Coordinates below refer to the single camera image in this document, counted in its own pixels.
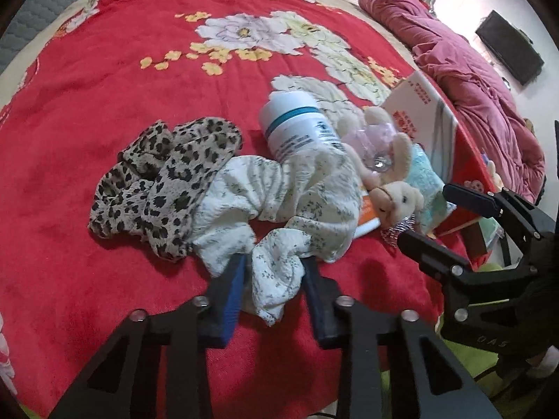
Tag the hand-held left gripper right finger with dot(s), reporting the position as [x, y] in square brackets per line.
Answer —
[319, 310]

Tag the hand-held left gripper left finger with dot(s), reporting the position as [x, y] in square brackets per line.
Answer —
[231, 301]

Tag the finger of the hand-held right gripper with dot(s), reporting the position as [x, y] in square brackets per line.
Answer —
[432, 253]
[471, 203]

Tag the plush rabbit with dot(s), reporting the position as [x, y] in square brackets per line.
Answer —
[397, 196]
[380, 135]

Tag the white floral scrunchie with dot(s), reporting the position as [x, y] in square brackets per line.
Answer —
[284, 187]

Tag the black tray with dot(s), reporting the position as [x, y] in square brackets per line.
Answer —
[487, 231]

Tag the silver glittery wrap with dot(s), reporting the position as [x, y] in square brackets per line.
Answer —
[397, 230]

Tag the orange snack packet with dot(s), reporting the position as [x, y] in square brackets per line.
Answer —
[364, 218]

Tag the plush rabbit in pink dress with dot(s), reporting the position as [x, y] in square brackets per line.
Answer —
[380, 135]

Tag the leopard print scrunchie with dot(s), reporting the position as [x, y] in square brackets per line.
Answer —
[174, 183]

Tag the pink duvet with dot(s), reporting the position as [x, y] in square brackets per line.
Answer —
[458, 65]

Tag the black television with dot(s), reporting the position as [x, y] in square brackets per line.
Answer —
[509, 48]

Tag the white bottle with blue band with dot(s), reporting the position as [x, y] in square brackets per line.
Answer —
[292, 126]

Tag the red floral blanket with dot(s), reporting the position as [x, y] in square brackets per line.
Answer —
[109, 74]

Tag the grey quilted headboard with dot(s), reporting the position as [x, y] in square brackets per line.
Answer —
[35, 17]

